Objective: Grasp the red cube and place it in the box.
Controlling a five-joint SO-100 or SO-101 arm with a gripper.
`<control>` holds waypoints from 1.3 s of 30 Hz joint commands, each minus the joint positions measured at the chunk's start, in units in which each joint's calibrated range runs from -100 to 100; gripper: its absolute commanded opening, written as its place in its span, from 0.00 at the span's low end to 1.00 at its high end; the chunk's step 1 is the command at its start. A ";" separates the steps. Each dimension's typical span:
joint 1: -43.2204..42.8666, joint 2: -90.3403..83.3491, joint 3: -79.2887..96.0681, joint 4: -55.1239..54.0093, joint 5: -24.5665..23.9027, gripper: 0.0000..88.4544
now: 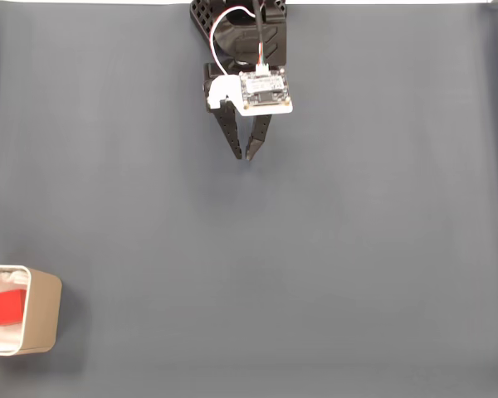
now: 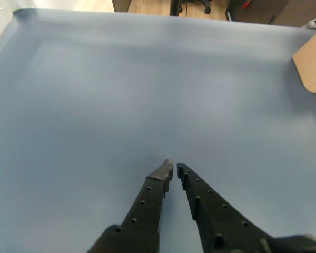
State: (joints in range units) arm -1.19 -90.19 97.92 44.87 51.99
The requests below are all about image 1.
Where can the red cube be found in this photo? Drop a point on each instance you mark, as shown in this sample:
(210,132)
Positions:
(6,307)

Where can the beige box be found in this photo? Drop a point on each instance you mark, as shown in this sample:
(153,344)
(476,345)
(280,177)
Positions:
(43,311)

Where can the white camera circuit board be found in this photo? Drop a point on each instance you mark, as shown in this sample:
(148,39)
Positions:
(265,89)

